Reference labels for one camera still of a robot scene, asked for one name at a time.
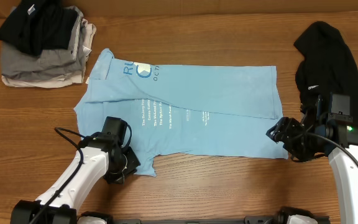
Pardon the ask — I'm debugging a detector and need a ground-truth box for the light blue t-shirt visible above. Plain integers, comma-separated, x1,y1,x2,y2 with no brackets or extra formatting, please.
75,49,288,176

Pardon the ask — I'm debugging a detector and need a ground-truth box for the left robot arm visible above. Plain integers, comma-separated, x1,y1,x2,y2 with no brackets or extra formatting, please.
10,116,140,224

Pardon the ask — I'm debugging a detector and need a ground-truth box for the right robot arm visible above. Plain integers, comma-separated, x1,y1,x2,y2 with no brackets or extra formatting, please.
266,93,358,223

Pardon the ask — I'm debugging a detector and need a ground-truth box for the black unfolded garment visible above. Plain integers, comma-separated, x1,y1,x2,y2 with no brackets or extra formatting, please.
294,21,358,124

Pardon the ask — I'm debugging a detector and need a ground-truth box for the beige folded garment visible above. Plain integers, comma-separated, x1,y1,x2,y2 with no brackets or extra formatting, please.
1,19,96,88

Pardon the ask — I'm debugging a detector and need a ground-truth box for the grey folded garment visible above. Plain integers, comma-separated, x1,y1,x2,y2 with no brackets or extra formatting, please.
0,6,85,81

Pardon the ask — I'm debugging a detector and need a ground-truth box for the black folded garment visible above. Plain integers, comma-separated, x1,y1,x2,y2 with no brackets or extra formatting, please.
0,0,78,56

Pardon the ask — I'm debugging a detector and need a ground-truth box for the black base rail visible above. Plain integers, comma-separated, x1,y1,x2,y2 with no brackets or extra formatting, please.
76,207,332,224

